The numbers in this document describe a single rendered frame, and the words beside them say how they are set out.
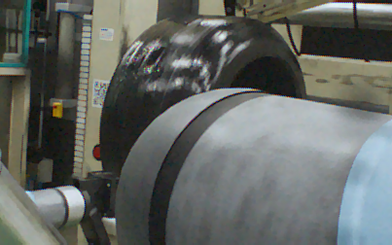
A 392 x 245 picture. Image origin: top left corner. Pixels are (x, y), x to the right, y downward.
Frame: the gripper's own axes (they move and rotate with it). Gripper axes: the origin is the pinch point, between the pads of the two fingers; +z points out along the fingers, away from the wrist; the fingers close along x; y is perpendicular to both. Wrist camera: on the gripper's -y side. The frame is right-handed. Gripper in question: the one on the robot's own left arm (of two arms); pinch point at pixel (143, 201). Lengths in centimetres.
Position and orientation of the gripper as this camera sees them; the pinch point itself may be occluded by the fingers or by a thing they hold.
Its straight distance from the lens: 133.0
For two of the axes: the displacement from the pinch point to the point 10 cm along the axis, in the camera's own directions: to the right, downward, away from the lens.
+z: 6.5, -0.2, 7.6
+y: 0.9, -9.9, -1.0
